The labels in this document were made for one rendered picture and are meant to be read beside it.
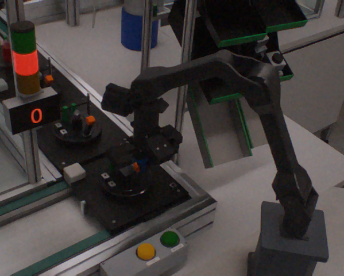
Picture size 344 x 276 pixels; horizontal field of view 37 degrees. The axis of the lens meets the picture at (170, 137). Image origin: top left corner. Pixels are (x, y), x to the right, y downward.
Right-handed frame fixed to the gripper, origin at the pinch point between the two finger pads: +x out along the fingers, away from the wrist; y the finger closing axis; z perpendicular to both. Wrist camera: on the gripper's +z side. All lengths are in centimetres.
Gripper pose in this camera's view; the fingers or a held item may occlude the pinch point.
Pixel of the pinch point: (144, 162)
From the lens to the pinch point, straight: 124.8
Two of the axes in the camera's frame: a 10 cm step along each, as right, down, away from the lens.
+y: 8.0, -3.2, 5.1
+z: 6.0, 5.2, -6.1
